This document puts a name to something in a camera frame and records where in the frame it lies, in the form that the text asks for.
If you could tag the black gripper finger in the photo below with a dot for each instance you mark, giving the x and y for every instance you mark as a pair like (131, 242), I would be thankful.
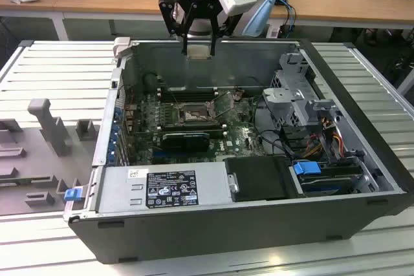
(168, 14)
(213, 40)

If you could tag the silver square CPU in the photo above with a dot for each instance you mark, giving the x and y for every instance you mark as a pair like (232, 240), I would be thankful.
(198, 52)

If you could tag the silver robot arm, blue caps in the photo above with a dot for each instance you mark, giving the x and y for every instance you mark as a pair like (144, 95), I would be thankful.
(258, 14)

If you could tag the black RAM slot bank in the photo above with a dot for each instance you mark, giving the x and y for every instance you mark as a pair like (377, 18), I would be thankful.
(187, 95)
(191, 125)

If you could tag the CPU socket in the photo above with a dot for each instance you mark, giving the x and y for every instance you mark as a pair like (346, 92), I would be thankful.
(194, 113)

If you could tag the white power strip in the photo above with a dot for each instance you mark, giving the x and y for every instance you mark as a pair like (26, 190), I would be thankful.
(273, 28)

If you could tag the green motherboard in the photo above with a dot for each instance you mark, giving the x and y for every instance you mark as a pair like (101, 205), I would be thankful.
(239, 133)

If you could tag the grey metal drive cage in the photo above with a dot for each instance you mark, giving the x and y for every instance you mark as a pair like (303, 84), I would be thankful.
(291, 101)

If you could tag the black graphics card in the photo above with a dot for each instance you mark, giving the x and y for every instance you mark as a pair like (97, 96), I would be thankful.
(184, 142)

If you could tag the black plastic shroud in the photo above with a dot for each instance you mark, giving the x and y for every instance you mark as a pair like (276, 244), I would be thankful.
(258, 179)

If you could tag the blue disk carrier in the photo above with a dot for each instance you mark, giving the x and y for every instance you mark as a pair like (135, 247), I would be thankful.
(305, 168)

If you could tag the grey power supply unit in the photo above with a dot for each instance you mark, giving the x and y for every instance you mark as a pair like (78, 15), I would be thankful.
(116, 192)

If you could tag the black open PC case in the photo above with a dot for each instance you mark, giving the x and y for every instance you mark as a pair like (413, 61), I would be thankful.
(194, 234)

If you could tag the grey parts rack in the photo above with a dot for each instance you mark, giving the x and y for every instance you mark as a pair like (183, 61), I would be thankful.
(32, 159)

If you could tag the blue case latch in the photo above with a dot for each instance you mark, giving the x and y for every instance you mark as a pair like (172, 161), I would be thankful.
(72, 194)

